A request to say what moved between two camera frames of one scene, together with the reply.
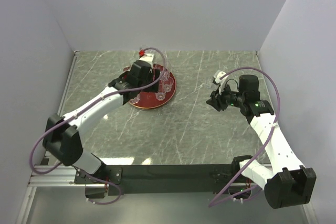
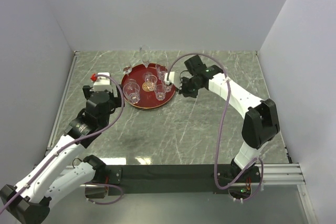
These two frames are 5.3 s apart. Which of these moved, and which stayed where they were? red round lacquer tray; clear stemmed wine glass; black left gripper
Moved: black left gripper
Stayed: clear stemmed wine glass; red round lacquer tray
